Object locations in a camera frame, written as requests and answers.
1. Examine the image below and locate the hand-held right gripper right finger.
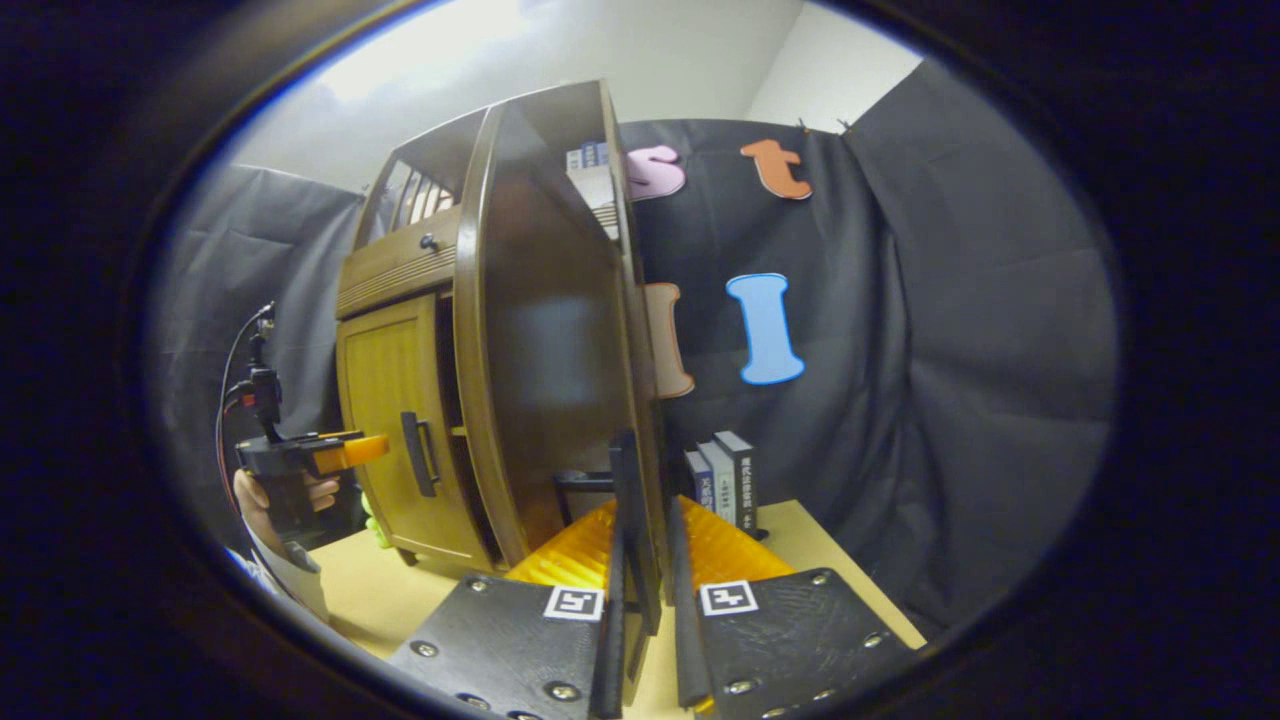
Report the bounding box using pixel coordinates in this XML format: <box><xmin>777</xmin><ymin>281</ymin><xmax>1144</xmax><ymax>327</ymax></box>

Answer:
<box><xmin>666</xmin><ymin>496</ymin><xmax>918</xmax><ymax>720</ymax></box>

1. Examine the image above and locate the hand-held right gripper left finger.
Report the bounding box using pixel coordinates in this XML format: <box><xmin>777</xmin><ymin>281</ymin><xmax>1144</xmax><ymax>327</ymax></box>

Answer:
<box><xmin>386</xmin><ymin>497</ymin><xmax>631</xmax><ymax>720</ymax></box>

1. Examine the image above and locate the wooden shoe cabinet door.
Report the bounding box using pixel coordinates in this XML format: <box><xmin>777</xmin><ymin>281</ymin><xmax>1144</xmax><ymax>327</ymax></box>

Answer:
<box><xmin>337</xmin><ymin>292</ymin><xmax>464</xmax><ymax>574</ymax></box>
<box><xmin>454</xmin><ymin>98</ymin><xmax>643</xmax><ymax>573</ymax></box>

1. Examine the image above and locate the wooden double-door shoe cabinet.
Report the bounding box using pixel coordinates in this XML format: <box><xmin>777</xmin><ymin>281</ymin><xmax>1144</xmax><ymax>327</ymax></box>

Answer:
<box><xmin>335</xmin><ymin>78</ymin><xmax>669</xmax><ymax>613</ymax></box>

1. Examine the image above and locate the black door handle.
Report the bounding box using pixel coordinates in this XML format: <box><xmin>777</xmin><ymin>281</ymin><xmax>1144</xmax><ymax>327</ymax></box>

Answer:
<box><xmin>399</xmin><ymin>409</ymin><xmax>442</xmax><ymax>499</ymax></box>
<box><xmin>553</xmin><ymin>429</ymin><xmax>663</xmax><ymax>641</ymax></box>

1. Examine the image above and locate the wooden cabinet drawer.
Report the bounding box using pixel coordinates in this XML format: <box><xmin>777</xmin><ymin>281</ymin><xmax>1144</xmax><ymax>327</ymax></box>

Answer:
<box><xmin>336</xmin><ymin>205</ymin><xmax>464</xmax><ymax>321</ymax></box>

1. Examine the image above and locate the green plastic toy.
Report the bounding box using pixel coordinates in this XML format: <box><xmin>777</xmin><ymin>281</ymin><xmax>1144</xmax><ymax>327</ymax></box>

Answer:
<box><xmin>359</xmin><ymin>489</ymin><xmax>394</xmax><ymax>550</ymax></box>

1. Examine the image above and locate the blue spine book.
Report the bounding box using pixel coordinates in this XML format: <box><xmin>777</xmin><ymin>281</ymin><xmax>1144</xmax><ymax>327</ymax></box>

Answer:
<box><xmin>684</xmin><ymin>449</ymin><xmax>714</xmax><ymax>513</ymax></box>

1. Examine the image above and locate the black spine book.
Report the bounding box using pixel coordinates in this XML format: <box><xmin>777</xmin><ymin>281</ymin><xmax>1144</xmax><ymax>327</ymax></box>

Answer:
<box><xmin>713</xmin><ymin>429</ymin><xmax>759</xmax><ymax>533</ymax></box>

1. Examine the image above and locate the black backdrop cloth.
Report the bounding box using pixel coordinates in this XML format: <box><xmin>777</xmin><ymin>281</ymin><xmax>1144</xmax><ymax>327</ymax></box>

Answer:
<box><xmin>150</xmin><ymin>58</ymin><xmax>1119</xmax><ymax>641</ymax></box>

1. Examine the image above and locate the thin black cable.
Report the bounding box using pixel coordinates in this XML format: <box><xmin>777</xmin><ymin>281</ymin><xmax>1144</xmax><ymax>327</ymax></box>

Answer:
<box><xmin>214</xmin><ymin>303</ymin><xmax>277</xmax><ymax>521</ymax></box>

